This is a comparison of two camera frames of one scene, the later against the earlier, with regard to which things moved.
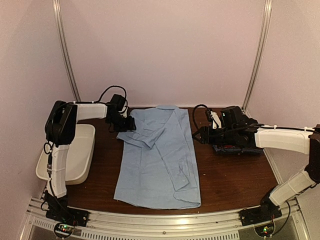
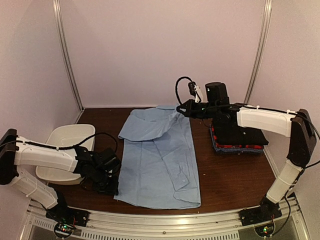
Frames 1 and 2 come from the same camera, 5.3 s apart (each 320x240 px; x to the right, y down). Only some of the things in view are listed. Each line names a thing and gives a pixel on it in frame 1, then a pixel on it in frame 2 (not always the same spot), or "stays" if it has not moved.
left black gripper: [129, 126] → [111, 190]
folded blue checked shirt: [238, 150] stays
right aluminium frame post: [267, 15] stays
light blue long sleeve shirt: [157, 167] stays
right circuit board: [265, 230] stays
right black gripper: [206, 137] → [189, 104]
